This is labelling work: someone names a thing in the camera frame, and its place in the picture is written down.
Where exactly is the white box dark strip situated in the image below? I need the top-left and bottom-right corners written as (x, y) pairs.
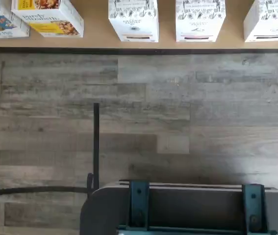
top-left (243, 0), bottom-right (278, 43)

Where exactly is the curved black tape strip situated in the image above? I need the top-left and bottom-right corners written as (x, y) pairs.
top-left (0, 186), bottom-right (90, 197)

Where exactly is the white box yellow strip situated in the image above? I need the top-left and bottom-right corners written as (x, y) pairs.
top-left (108, 0), bottom-right (159, 43)

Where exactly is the brown shelf board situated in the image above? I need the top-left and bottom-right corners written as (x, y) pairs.
top-left (0, 0), bottom-right (278, 51)

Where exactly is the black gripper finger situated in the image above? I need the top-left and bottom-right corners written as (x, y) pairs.
top-left (242, 183), bottom-right (269, 233)
top-left (128, 180), bottom-right (151, 232)

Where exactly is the purely elizabeth yellow white box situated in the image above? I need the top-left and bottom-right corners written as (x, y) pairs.
top-left (10, 0), bottom-right (84, 38)

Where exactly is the blue flax plus oatmeal box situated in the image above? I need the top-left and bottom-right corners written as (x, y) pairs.
top-left (0, 0), bottom-right (30, 39)

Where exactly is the white box pink strip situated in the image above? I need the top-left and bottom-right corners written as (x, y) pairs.
top-left (175, 0), bottom-right (227, 43)

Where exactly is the black metal shelf rack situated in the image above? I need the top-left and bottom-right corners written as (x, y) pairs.
top-left (0, 47), bottom-right (278, 57)

